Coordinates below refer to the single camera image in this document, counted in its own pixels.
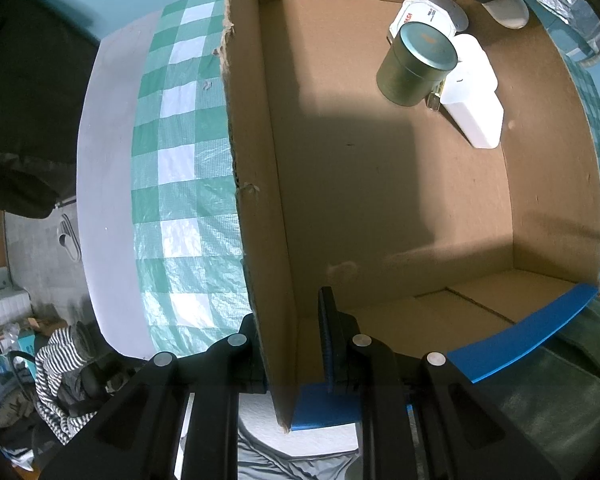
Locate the white rectangular box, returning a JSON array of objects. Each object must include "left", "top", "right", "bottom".
[{"left": 439, "top": 34, "right": 505, "bottom": 150}]

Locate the black white striped garment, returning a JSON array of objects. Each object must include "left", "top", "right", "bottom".
[{"left": 34, "top": 327, "right": 117, "bottom": 447}]

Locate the teal box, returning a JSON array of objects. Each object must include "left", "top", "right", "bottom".
[{"left": 0, "top": 327, "right": 37, "bottom": 361}]

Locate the white striped slipper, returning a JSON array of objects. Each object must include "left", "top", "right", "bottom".
[{"left": 57, "top": 214, "right": 84, "bottom": 262}]

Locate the grey cloth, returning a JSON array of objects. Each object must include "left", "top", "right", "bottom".
[{"left": 235, "top": 430, "right": 366, "bottom": 480}]

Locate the white octagonal box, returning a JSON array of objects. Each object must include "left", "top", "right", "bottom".
[{"left": 387, "top": 0, "right": 453, "bottom": 41}]

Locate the brown cardboard box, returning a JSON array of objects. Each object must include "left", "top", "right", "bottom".
[{"left": 219, "top": 0, "right": 600, "bottom": 433}]

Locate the green cloth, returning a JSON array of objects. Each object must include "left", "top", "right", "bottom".
[{"left": 480, "top": 295, "right": 600, "bottom": 480}]

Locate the silver foil bag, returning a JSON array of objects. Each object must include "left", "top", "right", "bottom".
[{"left": 490, "top": 0, "right": 600, "bottom": 58}]

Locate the round silver lid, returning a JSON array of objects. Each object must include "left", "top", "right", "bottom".
[{"left": 419, "top": 0, "right": 469, "bottom": 34}]

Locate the green round metal tin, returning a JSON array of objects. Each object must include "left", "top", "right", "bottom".
[{"left": 376, "top": 21, "right": 458, "bottom": 108}]

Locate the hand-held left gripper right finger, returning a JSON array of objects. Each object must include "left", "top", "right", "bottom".
[{"left": 318, "top": 286, "right": 565, "bottom": 480}]

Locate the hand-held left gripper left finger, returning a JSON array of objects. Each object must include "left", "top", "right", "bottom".
[{"left": 40, "top": 313, "right": 270, "bottom": 480}]

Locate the green white checked tablecloth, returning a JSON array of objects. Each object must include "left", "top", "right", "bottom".
[{"left": 130, "top": 0, "right": 600, "bottom": 361}]

